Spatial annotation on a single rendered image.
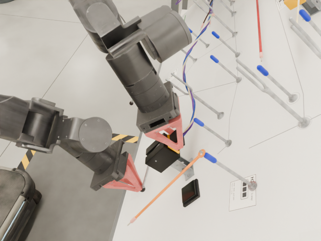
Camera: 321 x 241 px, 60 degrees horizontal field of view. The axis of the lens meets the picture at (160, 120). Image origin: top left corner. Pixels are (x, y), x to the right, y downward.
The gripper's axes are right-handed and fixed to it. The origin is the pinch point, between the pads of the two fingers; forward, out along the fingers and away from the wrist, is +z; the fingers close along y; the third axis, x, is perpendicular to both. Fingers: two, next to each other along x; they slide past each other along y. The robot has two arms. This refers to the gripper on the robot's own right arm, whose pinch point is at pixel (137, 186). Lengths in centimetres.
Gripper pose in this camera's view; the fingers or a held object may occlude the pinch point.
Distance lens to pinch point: 60.9
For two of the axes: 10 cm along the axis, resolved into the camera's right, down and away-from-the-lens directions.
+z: 6.5, 6.3, 4.2
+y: 0.3, -5.8, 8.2
